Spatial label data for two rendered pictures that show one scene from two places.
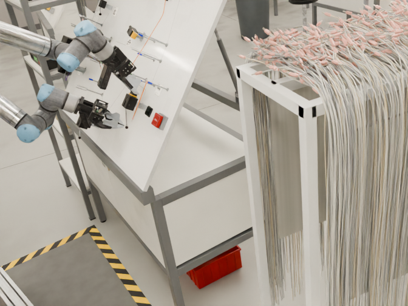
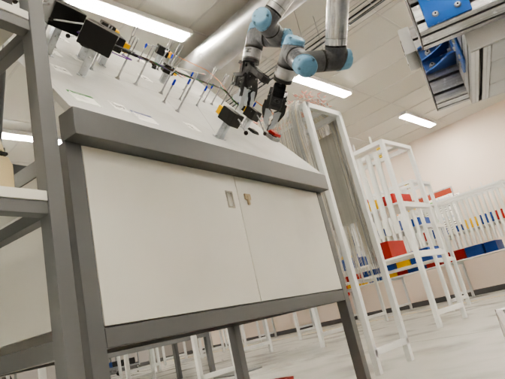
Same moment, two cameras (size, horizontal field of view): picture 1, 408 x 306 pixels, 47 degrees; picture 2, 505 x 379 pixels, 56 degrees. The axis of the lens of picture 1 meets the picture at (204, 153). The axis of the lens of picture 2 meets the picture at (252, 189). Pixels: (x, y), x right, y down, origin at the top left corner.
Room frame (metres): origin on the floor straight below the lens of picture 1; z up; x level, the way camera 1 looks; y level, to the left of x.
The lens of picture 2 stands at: (2.78, 1.76, 0.34)
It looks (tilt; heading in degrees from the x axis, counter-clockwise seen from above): 16 degrees up; 240
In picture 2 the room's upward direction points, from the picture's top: 13 degrees counter-clockwise
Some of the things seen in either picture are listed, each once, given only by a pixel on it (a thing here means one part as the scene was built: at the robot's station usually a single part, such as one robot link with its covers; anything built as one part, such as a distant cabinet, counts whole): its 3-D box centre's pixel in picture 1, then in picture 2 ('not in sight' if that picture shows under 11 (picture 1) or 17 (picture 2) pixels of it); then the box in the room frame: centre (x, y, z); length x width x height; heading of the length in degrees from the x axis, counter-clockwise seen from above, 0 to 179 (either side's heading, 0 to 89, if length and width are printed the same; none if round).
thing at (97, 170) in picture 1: (95, 163); (181, 234); (2.37, 0.63, 0.60); 0.55 x 0.02 x 0.39; 27
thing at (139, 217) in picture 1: (133, 206); (292, 238); (1.88, 0.38, 0.60); 0.55 x 0.03 x 0.39; 27
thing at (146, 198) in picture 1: (98, 146); (234, 164); (2.11, 0.52, 0.83); 1.18 x 0.05 x 0.06; 27
